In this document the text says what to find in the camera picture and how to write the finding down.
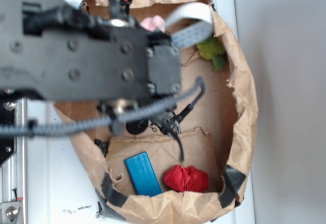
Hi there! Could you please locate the grey braided cable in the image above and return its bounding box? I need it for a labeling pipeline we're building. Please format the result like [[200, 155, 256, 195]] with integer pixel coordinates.
[[0, 76, 206, 138]]

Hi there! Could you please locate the green plush toy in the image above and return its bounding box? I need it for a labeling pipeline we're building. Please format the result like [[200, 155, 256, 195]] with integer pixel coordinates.
[[195, 34, 227, 72]]

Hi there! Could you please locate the brown paper bag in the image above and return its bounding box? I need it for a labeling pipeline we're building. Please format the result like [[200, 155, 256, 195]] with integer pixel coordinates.
[[70, 11, 258, 223]]

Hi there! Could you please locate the red crumpled paper ball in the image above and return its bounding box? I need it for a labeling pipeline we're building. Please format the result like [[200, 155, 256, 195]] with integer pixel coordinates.
[[164, 165, 209, 193]]

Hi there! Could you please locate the white flat ribbon cable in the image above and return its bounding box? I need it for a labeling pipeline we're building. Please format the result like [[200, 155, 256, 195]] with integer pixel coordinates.
[[165, 2, 213, 49]]

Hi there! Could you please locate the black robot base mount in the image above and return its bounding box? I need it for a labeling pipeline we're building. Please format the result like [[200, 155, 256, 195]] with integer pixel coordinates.
[[1, 92, 17, 166]]

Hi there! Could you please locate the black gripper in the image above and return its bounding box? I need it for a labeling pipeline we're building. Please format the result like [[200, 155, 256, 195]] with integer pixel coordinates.
[[68, 0, 181, 134]]

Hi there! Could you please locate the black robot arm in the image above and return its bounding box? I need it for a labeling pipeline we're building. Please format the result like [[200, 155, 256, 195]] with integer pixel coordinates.
[[1, 0, 181, 137]]

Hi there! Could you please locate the aluminium extrusion rail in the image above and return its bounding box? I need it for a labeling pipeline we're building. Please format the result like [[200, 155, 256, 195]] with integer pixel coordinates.
[[1, 98, 28, 223]]

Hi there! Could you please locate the pink plush bunny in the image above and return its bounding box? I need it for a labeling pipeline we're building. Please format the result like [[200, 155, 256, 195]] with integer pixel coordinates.
[[141, 15, 165, 33]]

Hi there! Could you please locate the blue rectangular block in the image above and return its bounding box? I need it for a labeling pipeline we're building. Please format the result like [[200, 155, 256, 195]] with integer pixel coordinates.
[[124, 152, 162, 197]]

